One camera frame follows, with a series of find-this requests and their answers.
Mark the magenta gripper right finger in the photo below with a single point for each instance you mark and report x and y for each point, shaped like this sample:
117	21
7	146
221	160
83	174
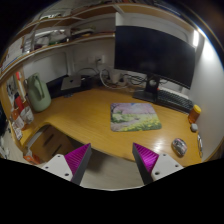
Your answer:
153	166

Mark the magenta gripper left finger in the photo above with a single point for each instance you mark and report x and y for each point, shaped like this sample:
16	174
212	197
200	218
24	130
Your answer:
72	166

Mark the grey computer mouse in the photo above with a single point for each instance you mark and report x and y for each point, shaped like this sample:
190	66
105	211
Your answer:
179	146

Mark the floral landscape mouse pad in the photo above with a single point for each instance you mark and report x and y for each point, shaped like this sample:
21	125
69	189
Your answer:
130	117

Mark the small grey round object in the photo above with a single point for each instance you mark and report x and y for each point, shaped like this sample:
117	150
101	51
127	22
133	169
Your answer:
194	127

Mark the black keyboard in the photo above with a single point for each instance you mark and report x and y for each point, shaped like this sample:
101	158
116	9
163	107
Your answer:
174	101

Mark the orange pill bottle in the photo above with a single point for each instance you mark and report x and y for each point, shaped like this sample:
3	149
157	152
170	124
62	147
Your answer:
194	114

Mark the silver mini computer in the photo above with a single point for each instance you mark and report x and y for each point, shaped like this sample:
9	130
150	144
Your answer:
71	82

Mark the black box under computer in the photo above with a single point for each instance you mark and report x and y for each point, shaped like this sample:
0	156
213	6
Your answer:
55	90

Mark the black computer monitor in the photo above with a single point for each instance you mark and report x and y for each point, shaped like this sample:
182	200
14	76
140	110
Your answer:
156	54

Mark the wooden wall shelf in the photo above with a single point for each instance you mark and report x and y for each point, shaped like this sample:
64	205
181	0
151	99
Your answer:
54	27

